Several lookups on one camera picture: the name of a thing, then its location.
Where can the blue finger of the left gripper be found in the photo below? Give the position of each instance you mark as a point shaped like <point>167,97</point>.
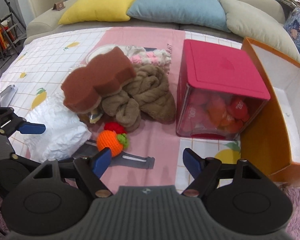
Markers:
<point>31,128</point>

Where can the orange cardboard box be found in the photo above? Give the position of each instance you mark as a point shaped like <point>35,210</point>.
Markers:
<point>272,141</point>

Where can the brown twisted towel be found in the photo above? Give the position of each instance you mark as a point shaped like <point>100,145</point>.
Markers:
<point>147,94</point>

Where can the orange crochet fruit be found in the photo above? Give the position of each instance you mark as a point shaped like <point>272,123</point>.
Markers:
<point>115,142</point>

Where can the beige grey cushion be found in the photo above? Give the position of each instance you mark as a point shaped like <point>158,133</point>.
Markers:
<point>245,20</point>

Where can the red crochet ball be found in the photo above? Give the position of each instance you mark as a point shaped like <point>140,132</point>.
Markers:
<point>115,127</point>

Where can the yellow snack packet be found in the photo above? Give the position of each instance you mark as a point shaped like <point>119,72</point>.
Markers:
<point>92,117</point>

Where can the beige sofa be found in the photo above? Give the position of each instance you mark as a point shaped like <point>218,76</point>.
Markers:
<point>47,22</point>

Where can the brown flower sponge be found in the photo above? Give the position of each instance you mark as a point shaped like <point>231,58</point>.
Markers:
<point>103,76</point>

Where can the pink white lemon tablecloth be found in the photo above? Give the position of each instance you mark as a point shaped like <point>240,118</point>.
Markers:
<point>44,64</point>

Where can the red lid clear box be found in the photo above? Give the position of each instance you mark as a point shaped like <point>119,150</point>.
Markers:
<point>219,91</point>

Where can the white round fabric pad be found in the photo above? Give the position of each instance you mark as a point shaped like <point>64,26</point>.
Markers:
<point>127,50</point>

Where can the light blue cushion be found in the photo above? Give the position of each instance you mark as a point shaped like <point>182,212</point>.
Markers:
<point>207,13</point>

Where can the white plastic bag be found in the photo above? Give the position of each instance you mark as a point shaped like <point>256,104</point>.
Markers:
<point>64,133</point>

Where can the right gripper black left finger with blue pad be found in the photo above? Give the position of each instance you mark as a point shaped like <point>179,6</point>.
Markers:
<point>54,196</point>

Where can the black folding ladder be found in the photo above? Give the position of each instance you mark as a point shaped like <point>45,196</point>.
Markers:
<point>12,30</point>

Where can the small brown sign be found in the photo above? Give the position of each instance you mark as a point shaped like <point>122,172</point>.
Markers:
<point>59,6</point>

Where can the yellow cushion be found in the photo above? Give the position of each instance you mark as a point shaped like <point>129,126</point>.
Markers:
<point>97,10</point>

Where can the pink white knitted item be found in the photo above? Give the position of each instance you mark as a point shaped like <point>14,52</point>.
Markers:
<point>160,58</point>

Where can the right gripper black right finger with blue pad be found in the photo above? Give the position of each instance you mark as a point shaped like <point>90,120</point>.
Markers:
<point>237,196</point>

